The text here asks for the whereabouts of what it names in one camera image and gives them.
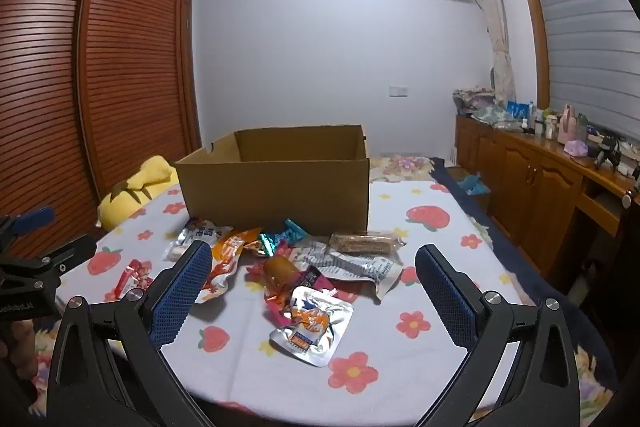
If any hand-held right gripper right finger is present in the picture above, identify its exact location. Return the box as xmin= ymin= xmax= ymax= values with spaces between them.
xmin=415 ymin=243 xmax=583 ymax=427

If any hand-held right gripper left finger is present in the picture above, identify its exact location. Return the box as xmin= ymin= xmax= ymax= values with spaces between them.
xmin=46 ymin=239 xmax=216 ymax=427

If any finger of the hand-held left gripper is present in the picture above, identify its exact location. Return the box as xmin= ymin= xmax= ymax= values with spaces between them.
xmin=0 ymin=233 xmax=99 ymax=294
xmin=0 ymin=206 xmax=57 ymax=254

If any orange white snack packet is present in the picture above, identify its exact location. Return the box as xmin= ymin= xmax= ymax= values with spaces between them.
xmin=194 ymin=228 xmax=262 ymax=305

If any long beige snack packet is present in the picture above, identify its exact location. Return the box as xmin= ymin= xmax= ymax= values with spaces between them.
xmin=292 ymin=241 xmax=405 ymax=300

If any pink snack packet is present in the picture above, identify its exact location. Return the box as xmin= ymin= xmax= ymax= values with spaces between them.
xmin=299 ymin=266 xmax=332 ymax=295

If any silver orange-print snack packet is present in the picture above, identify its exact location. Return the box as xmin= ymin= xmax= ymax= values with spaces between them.
xmin=269 ymin=286 xmax=355 ymax=369

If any brown cardboard box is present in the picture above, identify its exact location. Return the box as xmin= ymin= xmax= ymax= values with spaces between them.
xmin=175 ymin=124 xmax=371 ymax=238

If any person's left hand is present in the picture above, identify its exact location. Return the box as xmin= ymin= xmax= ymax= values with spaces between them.
xmin=0 ymin=319 xmax=40 ymax=388

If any small red snack packet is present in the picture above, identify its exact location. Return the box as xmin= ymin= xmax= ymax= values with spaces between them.
xmin=114 ymin=258 xmax=154 ymax=300

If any white blue-print snack packet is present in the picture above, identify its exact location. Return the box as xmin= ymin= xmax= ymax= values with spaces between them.
xmin=179 ymin=216 xmax=234 ymax=258

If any white strawberry print tablecloth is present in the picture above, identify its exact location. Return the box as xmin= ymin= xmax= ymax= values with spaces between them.
xmin=30 ymin=179 xmax=616 ymax=413

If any yellow plush toy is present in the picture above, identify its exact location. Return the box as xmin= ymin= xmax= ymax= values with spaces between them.
xmin=96 ymin=155 xmax=180 ymax=230

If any brown bar clear wrapper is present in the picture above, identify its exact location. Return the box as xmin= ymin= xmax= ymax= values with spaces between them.
xmin=329 ymin=231 xmax=405 ymax=256

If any brown snack orange wrapper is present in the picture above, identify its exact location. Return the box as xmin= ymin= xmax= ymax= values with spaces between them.
xmin=261 ymin=255 xmax=303 ymax=329

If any blue plastic bag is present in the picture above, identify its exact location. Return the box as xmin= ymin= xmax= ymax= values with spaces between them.
xmin=457 ymin=173 xmax=489 ymax=198

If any teal candy wrapper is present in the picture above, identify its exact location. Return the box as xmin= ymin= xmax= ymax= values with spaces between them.
xmin=259 ymin=218 xmax=307 ymax=258

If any floral quilt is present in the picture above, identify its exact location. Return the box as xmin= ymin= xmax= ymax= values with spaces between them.
xmin=369 ymin=154 xmax=437 ymax=184

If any wooden sideboard cabinet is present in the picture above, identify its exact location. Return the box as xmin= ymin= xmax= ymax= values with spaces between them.
xmin=454 ymin=114 xmax=640 ymax=280

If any brown louvered wooden wardrobe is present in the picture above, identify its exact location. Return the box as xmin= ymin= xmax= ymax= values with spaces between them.
xmin=0 ymin=0 xmax=202 ymax=258

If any pile of folded cloths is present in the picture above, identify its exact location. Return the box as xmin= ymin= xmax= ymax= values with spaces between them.
xmin=452 ymin=86 xmax=522 ymax=128

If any blue carton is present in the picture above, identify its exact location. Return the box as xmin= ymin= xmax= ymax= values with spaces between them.
xmin=506 ymin=100 xmax=534 ymax=120

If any pink bottle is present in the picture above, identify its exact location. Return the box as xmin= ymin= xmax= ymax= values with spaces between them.
xmin=560 ymin=103 xmax=579 ymax=144

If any black figurine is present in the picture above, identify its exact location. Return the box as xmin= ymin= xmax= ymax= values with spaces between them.
xmin=592 ymin=131 xmax=624 ymax=171

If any light patterned curtain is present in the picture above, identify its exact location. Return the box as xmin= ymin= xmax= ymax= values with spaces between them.
xmin=467 ymin=0 xmax=518 ymax=105

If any grey window blind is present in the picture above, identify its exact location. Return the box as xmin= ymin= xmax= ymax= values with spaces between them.
xmin=517 ymin=0 xmax=640 ymax=142

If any wooden window frame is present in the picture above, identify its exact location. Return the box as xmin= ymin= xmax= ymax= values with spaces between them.
xmin=509 ymin=0 xmax=553 ymax=108

